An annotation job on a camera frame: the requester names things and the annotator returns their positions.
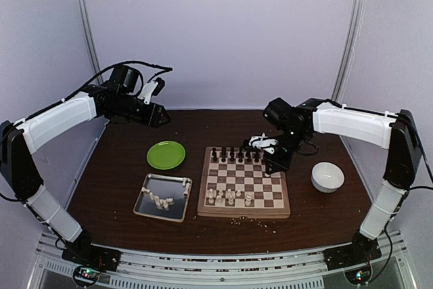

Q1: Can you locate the white chess knight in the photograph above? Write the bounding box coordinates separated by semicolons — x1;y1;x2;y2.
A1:
216;196;225;206

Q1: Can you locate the aluminium frame post right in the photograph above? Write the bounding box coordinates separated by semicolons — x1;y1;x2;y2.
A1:
331;0;365;104

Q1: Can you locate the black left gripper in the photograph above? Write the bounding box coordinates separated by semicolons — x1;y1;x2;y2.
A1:
110;93;171;128

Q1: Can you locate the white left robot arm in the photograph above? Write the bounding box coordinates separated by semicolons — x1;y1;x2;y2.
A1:
1;60;173;265

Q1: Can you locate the aluminium frame post left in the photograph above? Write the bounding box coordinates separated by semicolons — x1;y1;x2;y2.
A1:
77;0;103;85

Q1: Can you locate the green plate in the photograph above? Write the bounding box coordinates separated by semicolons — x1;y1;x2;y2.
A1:
146;141;186;171

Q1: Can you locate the wooden chess board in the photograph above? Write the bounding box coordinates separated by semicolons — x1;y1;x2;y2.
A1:
197;147;291;219

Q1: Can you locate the metal tray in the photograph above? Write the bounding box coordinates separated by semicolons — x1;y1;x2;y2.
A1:
133;173;193;223

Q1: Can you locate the white chess pieces pile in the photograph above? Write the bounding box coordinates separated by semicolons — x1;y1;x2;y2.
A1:
140;175;192;211

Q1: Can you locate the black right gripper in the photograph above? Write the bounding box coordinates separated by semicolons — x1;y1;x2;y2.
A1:
265;127;308;174

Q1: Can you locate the black chess pieces row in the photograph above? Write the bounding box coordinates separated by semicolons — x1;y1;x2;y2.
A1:
210;147;263;164

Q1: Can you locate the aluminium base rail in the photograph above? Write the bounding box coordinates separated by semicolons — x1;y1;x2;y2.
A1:
24;231;419;288

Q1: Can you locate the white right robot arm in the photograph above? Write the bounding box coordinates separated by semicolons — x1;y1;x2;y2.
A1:
242;97;424;263

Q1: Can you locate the aluminium frame post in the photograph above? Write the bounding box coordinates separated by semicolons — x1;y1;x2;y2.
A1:
77;0;103;85
331;0;365;104

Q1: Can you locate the white chess king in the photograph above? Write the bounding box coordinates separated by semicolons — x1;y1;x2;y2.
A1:
244;192;254;207

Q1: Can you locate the white bowl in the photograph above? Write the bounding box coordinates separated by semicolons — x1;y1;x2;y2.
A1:
311;162;345;194

